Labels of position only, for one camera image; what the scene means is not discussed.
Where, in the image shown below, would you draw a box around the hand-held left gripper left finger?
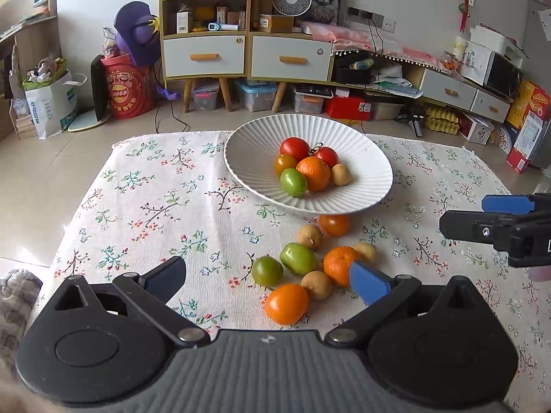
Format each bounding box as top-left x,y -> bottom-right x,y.
54,255 -> 211,347

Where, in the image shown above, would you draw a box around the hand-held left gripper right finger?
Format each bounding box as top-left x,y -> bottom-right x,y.
325,260 -> 489,347

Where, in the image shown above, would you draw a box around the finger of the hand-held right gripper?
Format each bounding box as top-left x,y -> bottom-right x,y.
481,193 -> 551,216
439,210 -> 551,248

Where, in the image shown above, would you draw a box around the brown longan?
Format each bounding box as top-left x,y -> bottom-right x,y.
297,224 -> 324,252
353,242 -> 378,265
300,270 -> 335,301
330,163 -> 353,187

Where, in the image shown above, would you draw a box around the small orange mandarin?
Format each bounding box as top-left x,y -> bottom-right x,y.
323,245 -> 364,288

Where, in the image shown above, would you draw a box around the orange tomato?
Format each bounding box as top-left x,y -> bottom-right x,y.
319,214 -> 350,237
264,283 -> 310,326

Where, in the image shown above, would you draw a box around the green plum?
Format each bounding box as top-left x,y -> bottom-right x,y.
280,243 -> 318,276
280,168 -> 309,198
252,256 -> 284,287

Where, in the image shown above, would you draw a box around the large orange mandarin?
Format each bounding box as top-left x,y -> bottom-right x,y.
296,157 -> 332,193

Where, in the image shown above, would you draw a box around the red tomato with stem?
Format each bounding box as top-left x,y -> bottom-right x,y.
309,142 -> 341,169

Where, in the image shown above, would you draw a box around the yellow-brown tomato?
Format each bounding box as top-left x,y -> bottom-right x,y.
274,153 -> 299,177

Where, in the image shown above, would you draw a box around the white ribbed plate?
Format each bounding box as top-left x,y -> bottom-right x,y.
224,114 -> 394,216

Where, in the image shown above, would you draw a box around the floral tablecloth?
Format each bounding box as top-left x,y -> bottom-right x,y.
32,131 -> 551,413

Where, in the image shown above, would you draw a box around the small white box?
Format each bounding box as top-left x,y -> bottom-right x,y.
460,112 -> 495,145

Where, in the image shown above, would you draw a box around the red and yellow carton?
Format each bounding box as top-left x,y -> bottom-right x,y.
506,80 -> 551,173

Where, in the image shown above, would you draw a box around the white drawer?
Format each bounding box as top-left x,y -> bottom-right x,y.
164,36 -> 245,76
252,35 -> 333,82
421,70 -> 478,110
470,89 -> 511,123

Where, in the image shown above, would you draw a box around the stack of egg trays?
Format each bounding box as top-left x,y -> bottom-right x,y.
424,105 -> 461,133

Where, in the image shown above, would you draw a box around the black tripod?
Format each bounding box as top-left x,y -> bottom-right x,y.
396,109 -> 425,138

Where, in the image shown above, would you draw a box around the low wooden cabinet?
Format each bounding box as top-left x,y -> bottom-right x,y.
331,52 -> 513,123

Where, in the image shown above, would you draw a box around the white microwave oven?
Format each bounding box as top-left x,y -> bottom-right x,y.
482,49 -> 523,99

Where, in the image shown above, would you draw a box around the grey quilted blanket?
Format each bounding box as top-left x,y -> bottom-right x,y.
0,269 -> 44,371

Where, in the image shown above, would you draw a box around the red box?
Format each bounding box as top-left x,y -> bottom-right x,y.
325,95 -> 373,121

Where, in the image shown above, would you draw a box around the pale round base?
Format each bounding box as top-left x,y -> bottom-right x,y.
68,107 -> 108,133

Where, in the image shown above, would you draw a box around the black storage bin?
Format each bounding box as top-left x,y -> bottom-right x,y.
335,57 -> 374,85

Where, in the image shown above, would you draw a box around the clear storage box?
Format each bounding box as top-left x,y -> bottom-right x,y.
192,80 -> 221,111

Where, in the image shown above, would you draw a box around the dark-lidded storage box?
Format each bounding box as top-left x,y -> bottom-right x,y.
294,85 -> 325,115

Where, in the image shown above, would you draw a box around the red printed bucket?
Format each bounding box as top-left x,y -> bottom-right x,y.
101,54 -> 156,120

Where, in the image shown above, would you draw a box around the black flat panel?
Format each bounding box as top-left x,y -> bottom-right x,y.
90,55 -> 108,122

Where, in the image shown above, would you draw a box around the blue-lidded storage box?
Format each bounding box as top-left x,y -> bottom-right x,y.
235,80 -> 278,113

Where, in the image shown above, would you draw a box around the wooden drawer cabinet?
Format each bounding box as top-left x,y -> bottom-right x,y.
247,30 -> 335,113

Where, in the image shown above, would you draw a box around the pink tasselled cloth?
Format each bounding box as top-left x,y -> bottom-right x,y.
301,21 -> 459,72

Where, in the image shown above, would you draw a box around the white paper bag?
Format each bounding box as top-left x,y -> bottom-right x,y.
23,71 -> 87,139

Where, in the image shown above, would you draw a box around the plush toys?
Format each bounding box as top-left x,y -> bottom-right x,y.
26,58 -> 67,84

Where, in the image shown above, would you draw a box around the purple plush toy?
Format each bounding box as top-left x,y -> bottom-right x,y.
113,2 -> 181,102

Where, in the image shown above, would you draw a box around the wooden bookshelf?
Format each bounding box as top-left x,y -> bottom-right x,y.
0,0 -> 59,138

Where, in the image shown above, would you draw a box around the small cardboard box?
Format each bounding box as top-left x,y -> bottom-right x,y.
258,14 -> 294,34

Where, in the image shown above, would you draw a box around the white wall socket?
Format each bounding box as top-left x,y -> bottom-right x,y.
348,6 -> 396,33

